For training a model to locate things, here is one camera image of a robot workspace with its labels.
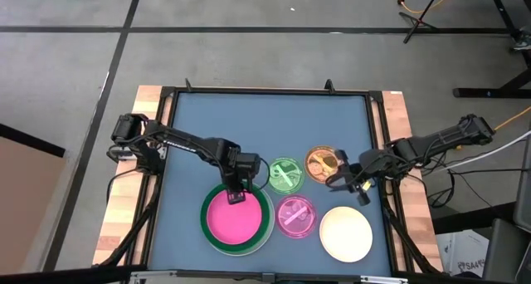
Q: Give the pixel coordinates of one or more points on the small translucent orange plate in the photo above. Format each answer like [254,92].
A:
[317,167]

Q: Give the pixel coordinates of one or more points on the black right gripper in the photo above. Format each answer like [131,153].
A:
[361,172]

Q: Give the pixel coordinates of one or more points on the blue table mat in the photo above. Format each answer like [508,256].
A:
[257,122]

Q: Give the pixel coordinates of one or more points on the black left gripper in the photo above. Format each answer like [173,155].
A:
[242,167]

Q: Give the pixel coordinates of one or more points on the black desk frame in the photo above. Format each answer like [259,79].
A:
[489,93]

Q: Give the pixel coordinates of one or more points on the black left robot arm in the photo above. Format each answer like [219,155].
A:
[182,145]

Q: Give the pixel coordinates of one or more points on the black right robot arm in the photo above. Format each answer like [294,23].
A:
[435,140]

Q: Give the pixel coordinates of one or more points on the white cardboard box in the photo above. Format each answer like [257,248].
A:
[464,255]

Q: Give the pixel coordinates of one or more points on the large green plate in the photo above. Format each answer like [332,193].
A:
[271,221]

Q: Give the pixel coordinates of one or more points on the grey chair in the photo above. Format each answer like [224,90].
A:
[506,251]

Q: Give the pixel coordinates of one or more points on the person's shoe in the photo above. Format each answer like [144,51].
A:
[522,45]

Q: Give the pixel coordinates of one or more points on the black table frame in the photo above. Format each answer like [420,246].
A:
[269,90]

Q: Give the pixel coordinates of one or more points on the small translucent green plate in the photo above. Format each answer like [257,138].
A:
[286,178]

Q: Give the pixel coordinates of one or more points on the dark grey panel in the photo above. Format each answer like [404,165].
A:
[523,184]

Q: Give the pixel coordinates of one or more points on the cream plastic plate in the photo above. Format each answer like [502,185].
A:
[345,234]

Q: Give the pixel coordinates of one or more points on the small translucent pink plate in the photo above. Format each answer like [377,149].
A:
[296,217]

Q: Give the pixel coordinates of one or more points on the dark green plastic plate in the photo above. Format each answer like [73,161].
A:
[204,223]

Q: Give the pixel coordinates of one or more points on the brown board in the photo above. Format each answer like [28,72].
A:
[25,201]

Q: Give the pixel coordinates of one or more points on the black tripod stand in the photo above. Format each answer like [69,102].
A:
[419,20]

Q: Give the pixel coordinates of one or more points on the silver mount bar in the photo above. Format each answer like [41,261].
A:
[166,274]

